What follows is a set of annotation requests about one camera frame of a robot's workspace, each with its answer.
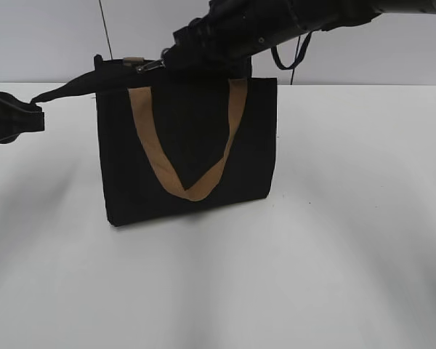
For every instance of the black fabric tote bag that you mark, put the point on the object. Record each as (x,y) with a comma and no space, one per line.
(131,190)

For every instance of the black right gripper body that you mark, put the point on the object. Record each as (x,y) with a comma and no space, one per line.
(230,33)

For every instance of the silver zipper pull with ring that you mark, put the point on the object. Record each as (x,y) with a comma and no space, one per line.
(150,66)

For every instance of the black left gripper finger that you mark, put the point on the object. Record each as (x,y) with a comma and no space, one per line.
(28,123)
(20,108)

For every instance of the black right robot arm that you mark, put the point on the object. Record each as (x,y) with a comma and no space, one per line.
(326,15)

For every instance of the tan rear bag handle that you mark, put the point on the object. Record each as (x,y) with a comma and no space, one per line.
(133,61)

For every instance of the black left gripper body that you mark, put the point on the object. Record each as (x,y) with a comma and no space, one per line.
(8,105)

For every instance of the tan front bag handle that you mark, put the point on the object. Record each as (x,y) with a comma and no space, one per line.
(187,132)

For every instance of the tan bag handle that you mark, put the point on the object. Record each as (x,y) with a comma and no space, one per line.
(187,132)
(133,61)

